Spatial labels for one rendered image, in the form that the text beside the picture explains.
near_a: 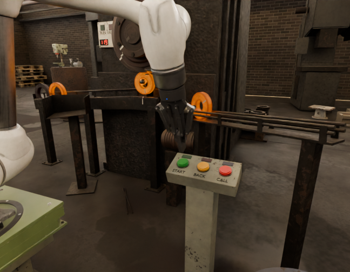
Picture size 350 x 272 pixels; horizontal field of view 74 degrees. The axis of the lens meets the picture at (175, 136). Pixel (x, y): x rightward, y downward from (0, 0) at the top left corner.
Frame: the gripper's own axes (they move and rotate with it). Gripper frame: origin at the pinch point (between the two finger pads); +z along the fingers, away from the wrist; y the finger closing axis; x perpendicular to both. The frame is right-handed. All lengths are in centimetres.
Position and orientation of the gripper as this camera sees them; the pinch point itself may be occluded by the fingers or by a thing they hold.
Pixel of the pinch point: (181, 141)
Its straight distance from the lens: 76.7
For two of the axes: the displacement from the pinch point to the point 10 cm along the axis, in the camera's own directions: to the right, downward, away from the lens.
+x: -3.9, 5.9, -7.1
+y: -9.1, -1.2, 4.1
